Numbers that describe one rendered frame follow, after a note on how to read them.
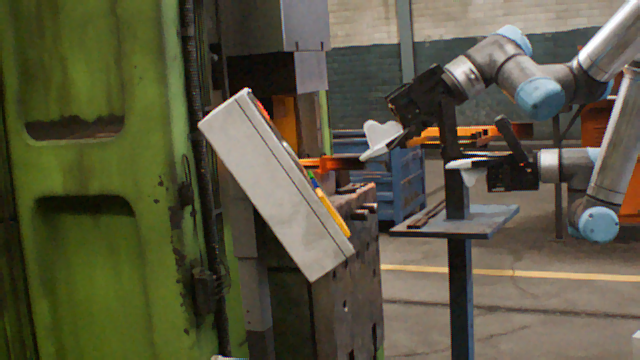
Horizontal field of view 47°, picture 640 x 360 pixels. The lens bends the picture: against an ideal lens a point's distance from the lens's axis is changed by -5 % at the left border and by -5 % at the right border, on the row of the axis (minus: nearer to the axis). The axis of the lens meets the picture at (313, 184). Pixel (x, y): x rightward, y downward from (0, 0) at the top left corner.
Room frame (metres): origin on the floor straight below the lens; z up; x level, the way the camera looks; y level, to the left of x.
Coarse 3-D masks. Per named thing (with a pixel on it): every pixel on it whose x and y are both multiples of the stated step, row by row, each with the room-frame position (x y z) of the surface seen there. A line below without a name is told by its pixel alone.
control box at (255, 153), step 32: (224, 128) 1.06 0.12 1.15; (256, 128) 1.06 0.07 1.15; (224, 160) 1.06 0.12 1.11; (256, 160) 1.06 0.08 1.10; (288, 160) 1.06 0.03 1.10; (256, 192) 1.06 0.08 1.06; (288, 192) 1.06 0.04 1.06; (288, 224) 1.06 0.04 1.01; (320, 224) 1.06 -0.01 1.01; (320, 256) 1.06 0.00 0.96
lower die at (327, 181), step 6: (306, 168) 1.79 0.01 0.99; (312, 168) 1.78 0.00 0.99; (318, 168) 1.78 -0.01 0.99; (318, 174) 1.77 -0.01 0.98; (324, 174) 1.81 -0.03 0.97; (330, 174) 1.84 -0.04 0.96; (318, 180) 1.77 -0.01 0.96; (324, 180) 1.80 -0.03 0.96; (330, 180) 1.84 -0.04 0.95; (324, 186) 1.80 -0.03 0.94; (330, 186) 1.84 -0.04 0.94; (330, 192) 1.83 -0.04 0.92
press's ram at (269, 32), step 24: (240, 0) 1.68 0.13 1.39; (264, 0) 1.65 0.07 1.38; (288, 0) 1.68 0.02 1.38; (312, 0) 1.82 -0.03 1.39; (240, 24) 1.68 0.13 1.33; (264, 24) 1.66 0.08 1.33; (288, 24) 1.67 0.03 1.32; (312, 24) 1.80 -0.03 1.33; (240, 48) 1.68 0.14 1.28; (264, 48) 1.66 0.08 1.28; (288, 48) 1.66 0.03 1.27; (312, 48) 1.79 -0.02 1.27
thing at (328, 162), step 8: (304, 160) 1.81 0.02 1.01; (312, 160) 1.80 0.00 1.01; (320, 160) 1.78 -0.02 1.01; (328, 160) 1.79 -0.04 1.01; (336, 160) 1.78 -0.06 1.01; (344, 160) 1.77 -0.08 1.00; (352, 160) 1.77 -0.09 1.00; (320, 168) 1.78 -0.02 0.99; (328, 168) 1.78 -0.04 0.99; (336, 168) 1.78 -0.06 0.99; (344, 168) 1.77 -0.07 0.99; (352, 168) 1.76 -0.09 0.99; (360, 168) 1.75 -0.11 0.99
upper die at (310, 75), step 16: (240, 64) 1.74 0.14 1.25; (256, 64) 1.72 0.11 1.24; (272, 64) 1.71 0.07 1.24; (288, 64) 1.69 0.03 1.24; (304, 64) 1.74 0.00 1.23; (320, 64) 1.83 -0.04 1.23; (240, 80) 1.74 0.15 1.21; (256, 80) 1.72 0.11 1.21; (272, 80) 1.71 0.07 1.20; (288, 80) 1.69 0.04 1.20; (304, 80) 1.73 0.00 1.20; (320, 80) 1.83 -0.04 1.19; (256, 96) 1.72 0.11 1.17
